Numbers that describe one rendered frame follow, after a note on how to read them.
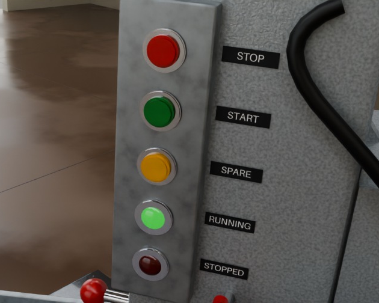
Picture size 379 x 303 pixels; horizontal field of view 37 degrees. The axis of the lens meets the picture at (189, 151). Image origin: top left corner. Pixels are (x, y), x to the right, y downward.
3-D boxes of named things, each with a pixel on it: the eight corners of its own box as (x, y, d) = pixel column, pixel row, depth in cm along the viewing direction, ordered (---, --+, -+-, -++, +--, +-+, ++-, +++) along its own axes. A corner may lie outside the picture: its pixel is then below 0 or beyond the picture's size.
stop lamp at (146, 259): (164, 273, 54) (165, 252, 53) (160, 281, 52) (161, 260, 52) (140, 267, 54) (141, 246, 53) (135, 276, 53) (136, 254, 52)
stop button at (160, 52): (179, 67, 45) (181, 35, 44) (176, 70, 44) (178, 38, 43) (148, 63, 46) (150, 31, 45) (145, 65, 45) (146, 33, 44)
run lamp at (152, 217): (167, 226, 52) (169, 204, 51) (163, 234, 50) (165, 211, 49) (142, 222, 52) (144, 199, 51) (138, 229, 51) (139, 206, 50)
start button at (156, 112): (175, 126, 47) (177, 97, 46) (171, 130, 46) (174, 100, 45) (145, 121, 48) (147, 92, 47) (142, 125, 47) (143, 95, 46)
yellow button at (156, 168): (171, 180, 49) (173, 153, 48) (168, 185, 48) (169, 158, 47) (142, 175, 50) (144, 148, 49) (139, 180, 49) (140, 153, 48)
